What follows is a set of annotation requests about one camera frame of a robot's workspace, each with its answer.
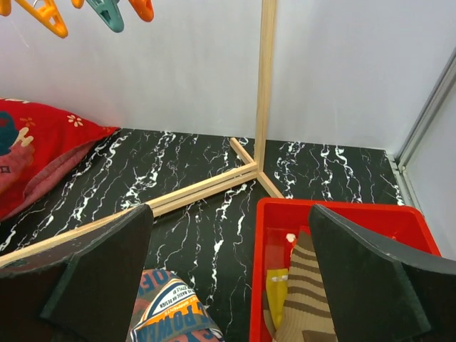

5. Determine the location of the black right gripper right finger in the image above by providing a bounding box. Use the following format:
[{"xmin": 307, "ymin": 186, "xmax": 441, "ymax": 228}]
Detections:
[{"xmin": 309, "ymin": 204, "xmax": 455, "ymax": 341}]

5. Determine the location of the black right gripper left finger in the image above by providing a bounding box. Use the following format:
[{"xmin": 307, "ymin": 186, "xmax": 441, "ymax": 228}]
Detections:
[{"xmin": 1, "ymin": 204, "xmax": 153, "ymax": 341}]

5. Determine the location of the brown striped sock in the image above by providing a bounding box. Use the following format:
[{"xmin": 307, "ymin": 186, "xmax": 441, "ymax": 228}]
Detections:
[{"xmin": 274, "ymin": 232, "xmax": 338, "ymax": 341}]

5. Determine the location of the red plastic bin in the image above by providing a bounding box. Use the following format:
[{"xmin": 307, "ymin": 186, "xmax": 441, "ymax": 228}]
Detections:
[{"xmin": 249, "ymin": 198, "xmax": 441, "ymax": 341}]

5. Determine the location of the maroon printed shirt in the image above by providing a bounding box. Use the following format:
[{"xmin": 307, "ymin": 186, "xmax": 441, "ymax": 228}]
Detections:
[{"xmin": 126, "ymin": 269, "xmax": 224, "ymax": 342}]

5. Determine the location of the yellow sock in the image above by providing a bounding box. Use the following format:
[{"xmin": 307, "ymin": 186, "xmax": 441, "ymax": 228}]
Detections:
[{"xmin": 262, "ymin": 269, "xmax": 288, "ymax": 336}]

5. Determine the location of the red patterned pillow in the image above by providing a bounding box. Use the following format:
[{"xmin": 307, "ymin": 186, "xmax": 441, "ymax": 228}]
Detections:
[{"xmin": 1, "ymin": 98, "xmax": 117, "ymax": 220}]

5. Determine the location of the yellow clothes peg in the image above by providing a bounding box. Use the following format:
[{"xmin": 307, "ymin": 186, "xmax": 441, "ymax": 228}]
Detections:
[{"xmin": 14, "ymin": 0, "xmax": 68, "ymax": 38}]

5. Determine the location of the teal clothes peg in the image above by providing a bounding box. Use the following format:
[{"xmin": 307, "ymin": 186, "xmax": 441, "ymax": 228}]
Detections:
[{"xmin": 86, "ymin": 0, "xmax": 124, "ymax": 33}]

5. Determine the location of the orange clothes peg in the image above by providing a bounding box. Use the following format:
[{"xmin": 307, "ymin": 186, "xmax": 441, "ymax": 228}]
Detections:
[{"xmin": 129, "ymin": 0, "xmax": 155, "ymax": 22}]

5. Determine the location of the wooden drying rack frame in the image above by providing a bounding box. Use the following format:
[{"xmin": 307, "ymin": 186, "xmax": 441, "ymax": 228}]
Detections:
[{"xmin": 1, "ymin": 0, "xmax": 283, "ymax": 266}]

